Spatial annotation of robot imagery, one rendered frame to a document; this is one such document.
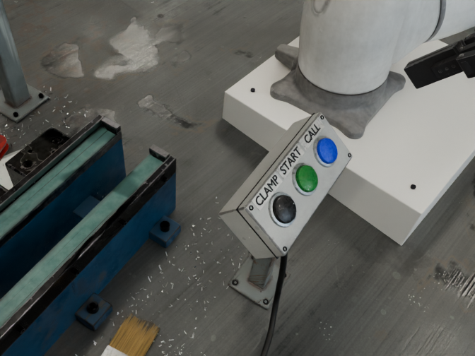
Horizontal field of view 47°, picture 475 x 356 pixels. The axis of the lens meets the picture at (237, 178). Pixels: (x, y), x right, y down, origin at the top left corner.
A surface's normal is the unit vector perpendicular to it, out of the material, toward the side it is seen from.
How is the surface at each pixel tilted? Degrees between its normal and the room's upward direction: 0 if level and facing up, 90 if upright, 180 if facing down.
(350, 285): 0
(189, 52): 0
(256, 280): 90
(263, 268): 90
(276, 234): 38
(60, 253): 0
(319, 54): 93
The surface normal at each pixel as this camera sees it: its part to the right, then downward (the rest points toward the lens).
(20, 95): 0.84, 0.48
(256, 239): -0.54, 0.64
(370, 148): 0.02, -0.62
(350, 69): -0.09, 0.80
